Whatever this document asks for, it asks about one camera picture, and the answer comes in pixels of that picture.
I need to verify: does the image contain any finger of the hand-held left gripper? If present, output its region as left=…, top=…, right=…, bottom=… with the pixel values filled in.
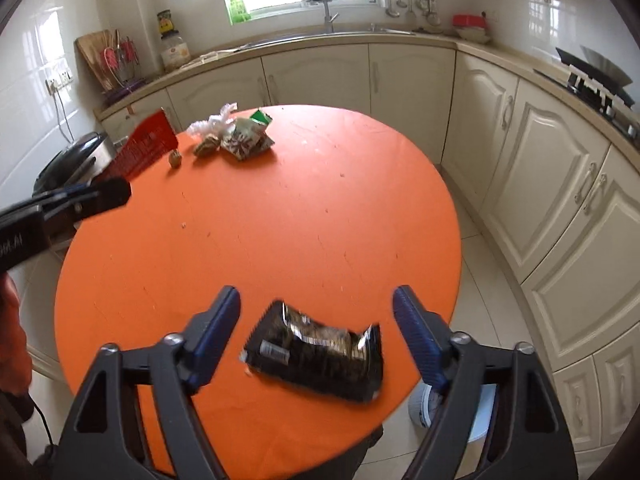
left=34, top=182, right=102, bottom=207
left=42, top=176, right=133, bottom=234

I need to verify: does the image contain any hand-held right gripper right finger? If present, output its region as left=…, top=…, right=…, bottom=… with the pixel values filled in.
left=391, top=285, right=581, bottom=480

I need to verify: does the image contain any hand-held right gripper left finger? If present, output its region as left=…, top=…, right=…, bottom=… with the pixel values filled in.
left=52, top=285, right=242, bottom=480

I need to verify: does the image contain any red snack packet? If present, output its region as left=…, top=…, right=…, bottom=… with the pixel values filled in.
left=95, top=107, right=179, bottom=184

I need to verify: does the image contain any black snack packet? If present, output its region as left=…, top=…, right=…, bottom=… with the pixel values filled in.
left=239, top=300, right=385, bottom=404

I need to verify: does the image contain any person's left forearm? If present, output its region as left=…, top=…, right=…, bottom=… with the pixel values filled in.
left=0, top=272, right=34, bottom=397

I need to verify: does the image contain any black countertop cooker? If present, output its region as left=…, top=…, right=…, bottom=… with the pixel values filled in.
left=32, top=131, right=116, bottom=197

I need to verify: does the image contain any light blue bin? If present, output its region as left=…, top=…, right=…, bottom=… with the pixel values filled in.
left=407, top=382, right=501, bottom=444

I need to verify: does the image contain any wooden cutting board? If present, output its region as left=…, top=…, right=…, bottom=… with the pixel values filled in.
left=75, top=30, right=119, bottom=92

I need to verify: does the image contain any round orange table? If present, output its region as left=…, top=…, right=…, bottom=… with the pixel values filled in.
left=54, top=104, right=463, bottom=480

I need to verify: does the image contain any patterned snack packet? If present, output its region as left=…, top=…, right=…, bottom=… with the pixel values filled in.
left=220, top=119, right=275, bottom=161

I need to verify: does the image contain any large clear jar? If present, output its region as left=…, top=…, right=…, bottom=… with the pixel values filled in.
left=160, top=30, right=192, bottom=74

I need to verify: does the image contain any stainless steel sink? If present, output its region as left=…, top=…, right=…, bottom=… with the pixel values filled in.
left=240, top=22, right=417, bottom=49

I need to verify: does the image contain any metal kitchen faucet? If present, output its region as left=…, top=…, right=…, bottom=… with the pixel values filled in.
left=293, top=0, right=341, bottom=35

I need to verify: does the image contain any black gas stove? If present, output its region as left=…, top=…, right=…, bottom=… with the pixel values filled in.
left=532, top=47, right=640, bottom=149

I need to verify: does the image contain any white bowl stack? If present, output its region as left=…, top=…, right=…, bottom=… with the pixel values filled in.
left=454, top=26, right=494, bottom=45

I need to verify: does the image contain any metal wok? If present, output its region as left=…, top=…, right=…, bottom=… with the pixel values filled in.
left=579, top=45, right=635, bottom=89

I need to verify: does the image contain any white power cable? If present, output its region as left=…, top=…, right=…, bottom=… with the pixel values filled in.
left=52, top=92, right=76, bottom=144

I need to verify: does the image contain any white wall socket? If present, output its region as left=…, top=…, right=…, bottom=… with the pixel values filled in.
left=45, top=67, right=75, bottom=96

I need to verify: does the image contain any wire rack with red utensils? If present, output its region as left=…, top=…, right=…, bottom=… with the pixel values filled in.
left=102, top=30, right=149, bottom=104

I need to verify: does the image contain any black cable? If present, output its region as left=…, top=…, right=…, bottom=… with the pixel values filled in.
left=22, top=392, right=57, bottom=462

